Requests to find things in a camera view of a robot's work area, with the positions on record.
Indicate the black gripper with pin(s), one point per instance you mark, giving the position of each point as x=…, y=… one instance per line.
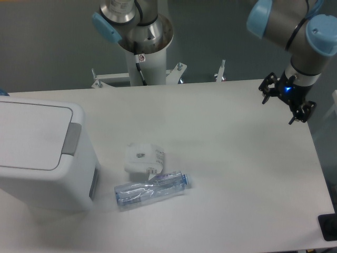
x=291, y=94

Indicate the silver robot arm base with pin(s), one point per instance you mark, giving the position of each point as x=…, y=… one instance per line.
x=136, y=26

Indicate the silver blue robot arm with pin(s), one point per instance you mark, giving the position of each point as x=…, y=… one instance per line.
x=310, y=38

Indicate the white plastic trash can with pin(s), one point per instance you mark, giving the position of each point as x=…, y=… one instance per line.
x=70, y=186

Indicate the white trash can lid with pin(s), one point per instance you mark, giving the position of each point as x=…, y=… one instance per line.
x=33, y=132

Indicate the black device at table edge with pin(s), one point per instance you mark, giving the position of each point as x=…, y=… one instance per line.
x=327, y=224

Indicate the white paper carton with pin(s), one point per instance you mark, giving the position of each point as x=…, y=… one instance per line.
x=144, y=158

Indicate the crushed clear plastic bottle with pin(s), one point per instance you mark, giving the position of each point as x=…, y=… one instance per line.
x=135, y=194

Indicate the blue object at left edge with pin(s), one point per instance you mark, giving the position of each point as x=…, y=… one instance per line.
x=3, y=93

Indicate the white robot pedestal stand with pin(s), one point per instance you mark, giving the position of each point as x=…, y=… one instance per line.
x=143, y=70

